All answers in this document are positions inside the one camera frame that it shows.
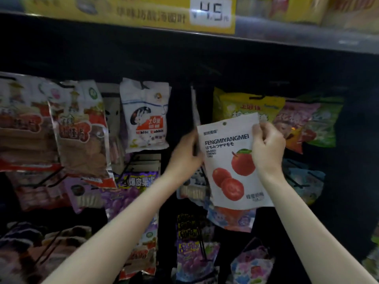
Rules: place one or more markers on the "green marshmallow bag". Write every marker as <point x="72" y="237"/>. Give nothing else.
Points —
<point x="325" y="121"/>

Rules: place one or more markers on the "white red fruit bag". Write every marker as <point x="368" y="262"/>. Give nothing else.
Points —
<point x="228" y="174"/>

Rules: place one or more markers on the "colourful lollipop display stand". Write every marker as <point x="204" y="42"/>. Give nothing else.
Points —
<point x="373" y="257"/>

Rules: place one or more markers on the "person's left hand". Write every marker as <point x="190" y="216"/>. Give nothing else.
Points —
<point x="186" y="162"/>

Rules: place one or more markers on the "person's right hand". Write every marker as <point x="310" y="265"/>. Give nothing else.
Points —
<point x="269" y="150"/>

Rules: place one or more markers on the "pastel cube marshmallow bag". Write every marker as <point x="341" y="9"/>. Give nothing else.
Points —
<point x="251" y="269"/>

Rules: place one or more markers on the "yellow marshmallow bag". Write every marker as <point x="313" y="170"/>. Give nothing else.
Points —
<point x="243" y="103"/>

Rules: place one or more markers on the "pink marshmallow bag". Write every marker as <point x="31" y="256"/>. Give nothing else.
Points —
<point x="296" y="124"/>

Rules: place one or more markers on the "White Rabbit candy bag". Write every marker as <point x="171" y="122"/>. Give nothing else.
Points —
<point x="145" y="115"/>

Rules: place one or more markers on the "row of yellow packets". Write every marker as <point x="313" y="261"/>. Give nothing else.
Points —
<point x="349" y="8"/>

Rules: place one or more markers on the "strawberry jelly bag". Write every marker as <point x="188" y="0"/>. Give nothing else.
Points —
<point x="231" y="219"/>

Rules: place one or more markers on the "person's left forearm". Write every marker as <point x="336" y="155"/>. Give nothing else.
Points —
<point x="112" y="233"/>

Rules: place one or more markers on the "white price tag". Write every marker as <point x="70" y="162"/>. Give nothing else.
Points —
<point x="212" y="10"/>

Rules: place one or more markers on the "red sliced snack bag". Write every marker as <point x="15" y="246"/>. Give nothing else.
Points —
<point x="38" y="189"/>

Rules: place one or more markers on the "person's right forearm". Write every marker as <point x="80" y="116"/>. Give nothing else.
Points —
<point x="314" y="233"/>

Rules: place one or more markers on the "blue orange marshmallow bag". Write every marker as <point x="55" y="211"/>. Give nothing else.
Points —
<point x="305" y="183"/>

